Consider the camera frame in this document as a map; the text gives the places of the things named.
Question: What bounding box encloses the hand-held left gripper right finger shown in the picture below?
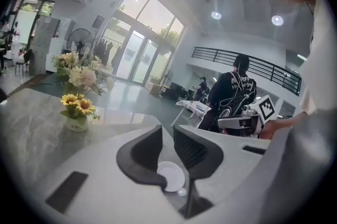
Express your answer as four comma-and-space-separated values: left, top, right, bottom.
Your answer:
173, 124, 272, 216

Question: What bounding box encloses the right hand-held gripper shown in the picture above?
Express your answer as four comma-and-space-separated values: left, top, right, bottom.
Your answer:
217, 95, 279, 140

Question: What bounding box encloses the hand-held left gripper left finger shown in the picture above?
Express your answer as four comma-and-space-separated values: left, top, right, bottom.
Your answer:
34, 124, 186, 224

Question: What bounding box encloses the white plate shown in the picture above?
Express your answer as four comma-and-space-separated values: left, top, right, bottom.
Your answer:
156, 161, 186, 192

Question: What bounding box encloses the person's right forearm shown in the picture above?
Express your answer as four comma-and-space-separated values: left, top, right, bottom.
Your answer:
262, 111, 308, 140

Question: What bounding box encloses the white folding stand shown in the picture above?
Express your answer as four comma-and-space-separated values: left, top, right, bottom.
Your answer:
171, 100, 212, 129

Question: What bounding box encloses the black balcony railing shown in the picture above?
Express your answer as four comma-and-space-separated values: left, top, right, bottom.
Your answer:
191, 46, 303, 98

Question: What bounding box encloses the black storage crate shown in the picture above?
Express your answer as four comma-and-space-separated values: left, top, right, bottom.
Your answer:
162, 82, 185, 100

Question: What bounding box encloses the brown cardboard box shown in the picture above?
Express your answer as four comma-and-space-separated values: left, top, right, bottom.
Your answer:
148, 77, 163, 96

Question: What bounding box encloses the flower bouquet in white vase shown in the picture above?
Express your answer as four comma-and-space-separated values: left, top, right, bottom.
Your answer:
51, 42, 117, 132

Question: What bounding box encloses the person's white shirt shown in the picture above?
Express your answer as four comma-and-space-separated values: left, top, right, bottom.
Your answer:
299, 0, 333, 116

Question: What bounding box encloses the glass entrance door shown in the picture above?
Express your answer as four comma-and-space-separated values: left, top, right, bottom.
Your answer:
115, 30, 162, 85

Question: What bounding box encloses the rack of dark clothes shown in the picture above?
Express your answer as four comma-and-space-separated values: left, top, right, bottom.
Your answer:
94, 35, 125, 69

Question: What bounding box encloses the black standing fan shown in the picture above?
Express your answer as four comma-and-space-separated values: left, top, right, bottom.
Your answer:
65, 28, 95, 61

